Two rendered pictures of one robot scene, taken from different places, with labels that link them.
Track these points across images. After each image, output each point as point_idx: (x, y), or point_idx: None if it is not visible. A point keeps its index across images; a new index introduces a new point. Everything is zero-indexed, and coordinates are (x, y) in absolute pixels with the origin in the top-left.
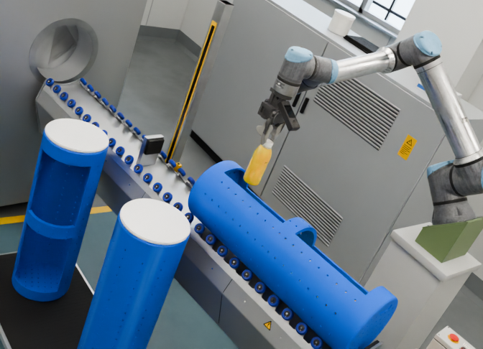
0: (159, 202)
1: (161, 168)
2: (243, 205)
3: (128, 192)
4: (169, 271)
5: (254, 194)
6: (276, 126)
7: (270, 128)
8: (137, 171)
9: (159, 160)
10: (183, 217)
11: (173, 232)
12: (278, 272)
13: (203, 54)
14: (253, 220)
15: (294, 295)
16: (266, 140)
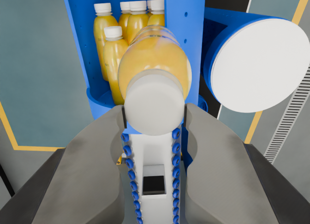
0: (227, 100)
1: (140, 159)
2: (191, 2)
3: (181, 139)
4: (241, 14)
5: (84, 67)
6: (113, 219)
7: (227, 188)
8: (179, 157)
9: (134, 169)
10: (217, 67)
11: (259, 40)
12: None
13: None
14: None
15: None
16: (194, 111)
